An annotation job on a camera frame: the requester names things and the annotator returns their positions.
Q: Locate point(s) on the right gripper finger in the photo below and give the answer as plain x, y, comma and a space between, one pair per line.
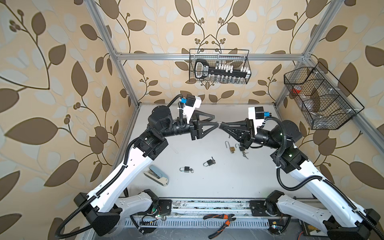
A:
232, 132
234, 124

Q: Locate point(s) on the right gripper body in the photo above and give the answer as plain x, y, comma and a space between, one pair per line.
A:
248, 140

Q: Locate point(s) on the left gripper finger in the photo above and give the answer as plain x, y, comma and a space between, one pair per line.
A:
201, 116
205, 127

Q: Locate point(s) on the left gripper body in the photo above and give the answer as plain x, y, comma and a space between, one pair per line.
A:
192, 130

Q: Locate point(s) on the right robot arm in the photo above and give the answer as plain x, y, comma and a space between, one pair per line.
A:
341, 218

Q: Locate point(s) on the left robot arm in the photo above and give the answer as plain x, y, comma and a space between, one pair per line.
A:
102, 209

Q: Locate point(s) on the brass padlock open shackle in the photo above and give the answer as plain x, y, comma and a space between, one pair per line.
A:
232, 149

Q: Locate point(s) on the black white tool in basket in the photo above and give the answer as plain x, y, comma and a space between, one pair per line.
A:
203, 70

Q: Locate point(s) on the red cap item in basket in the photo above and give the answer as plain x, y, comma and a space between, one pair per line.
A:
296, 89

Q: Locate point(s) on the black power board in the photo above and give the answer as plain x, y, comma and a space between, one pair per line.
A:
311, 231

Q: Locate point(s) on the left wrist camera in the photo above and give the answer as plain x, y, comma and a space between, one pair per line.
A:
188, 105

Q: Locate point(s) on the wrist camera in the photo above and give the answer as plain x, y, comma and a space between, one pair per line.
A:
188, 105
257, 115

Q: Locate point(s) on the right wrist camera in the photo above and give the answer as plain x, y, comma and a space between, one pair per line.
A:
257, 115

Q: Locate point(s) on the back wire basket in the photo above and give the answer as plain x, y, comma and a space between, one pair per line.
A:
235, 57

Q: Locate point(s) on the wire basket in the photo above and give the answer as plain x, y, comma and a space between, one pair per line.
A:
325, 102
235, 57

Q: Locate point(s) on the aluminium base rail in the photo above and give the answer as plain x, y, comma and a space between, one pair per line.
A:
210, 210

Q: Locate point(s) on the right wire basket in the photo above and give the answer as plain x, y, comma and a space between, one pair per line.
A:
325, 102

